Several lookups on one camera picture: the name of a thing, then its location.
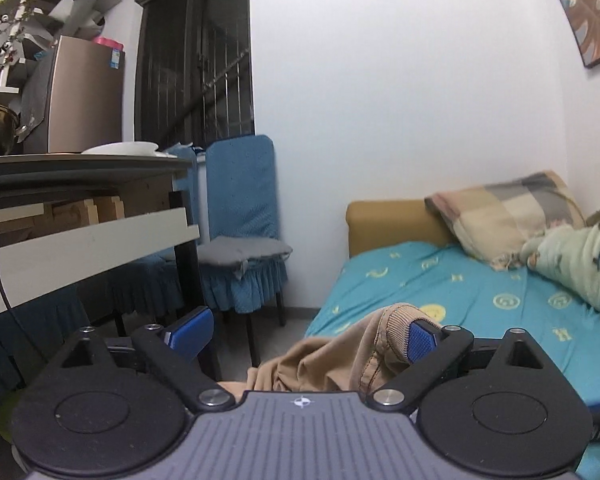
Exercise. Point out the white plate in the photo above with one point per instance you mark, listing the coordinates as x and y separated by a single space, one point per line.
131 148

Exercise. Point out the green cartoon fleece blanket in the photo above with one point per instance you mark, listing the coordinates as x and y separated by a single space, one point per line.
570 257

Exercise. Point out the blue covered chair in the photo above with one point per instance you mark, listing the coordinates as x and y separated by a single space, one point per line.
242 202

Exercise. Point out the brown cardboard box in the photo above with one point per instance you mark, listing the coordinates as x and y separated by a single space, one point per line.
73 99

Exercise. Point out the dark wooden table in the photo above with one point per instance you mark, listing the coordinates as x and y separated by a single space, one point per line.
122 227

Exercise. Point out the turquoise patterned bed sheet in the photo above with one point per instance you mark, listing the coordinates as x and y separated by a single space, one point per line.
511 392

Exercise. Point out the grey seat cushion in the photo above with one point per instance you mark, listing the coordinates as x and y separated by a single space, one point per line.
239 253

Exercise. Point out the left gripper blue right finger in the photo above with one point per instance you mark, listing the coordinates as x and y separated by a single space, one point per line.
423 338

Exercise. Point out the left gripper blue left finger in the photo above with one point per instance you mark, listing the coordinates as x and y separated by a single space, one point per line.
189 335

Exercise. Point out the dark window door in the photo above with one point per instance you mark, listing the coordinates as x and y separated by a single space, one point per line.
193 82

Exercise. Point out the tan brown t-shirt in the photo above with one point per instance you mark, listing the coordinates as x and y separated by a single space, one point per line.
362 358

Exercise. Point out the pink box lid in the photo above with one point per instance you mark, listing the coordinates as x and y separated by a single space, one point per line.
109 43

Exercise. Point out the plaid beige grey pillow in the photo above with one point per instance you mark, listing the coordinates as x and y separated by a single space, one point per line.
492 222

